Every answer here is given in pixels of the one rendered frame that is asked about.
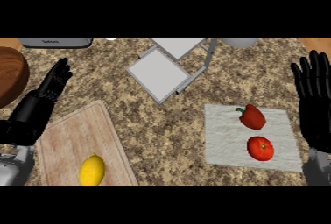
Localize brown wooden bowl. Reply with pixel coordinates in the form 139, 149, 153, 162
0, 46, 31, 110

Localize red bell pepper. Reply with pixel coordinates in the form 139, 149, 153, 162
233, 103, 267, 131

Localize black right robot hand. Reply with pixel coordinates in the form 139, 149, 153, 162
289, 49, 331, 154

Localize red tomato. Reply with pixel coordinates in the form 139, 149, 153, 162
245, 136, 274, 162

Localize grey flat appliance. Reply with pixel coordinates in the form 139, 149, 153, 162
16, 38, 94, 49

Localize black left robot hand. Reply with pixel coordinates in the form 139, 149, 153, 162
0, 57, 74, 147

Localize yellow lemon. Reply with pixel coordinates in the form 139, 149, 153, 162
78, 152, 108, 187

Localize pale wooden cutting board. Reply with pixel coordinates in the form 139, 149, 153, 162
35, 100, 140, 187

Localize pale grey round container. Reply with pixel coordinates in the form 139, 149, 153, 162
220, 38, 260, 49

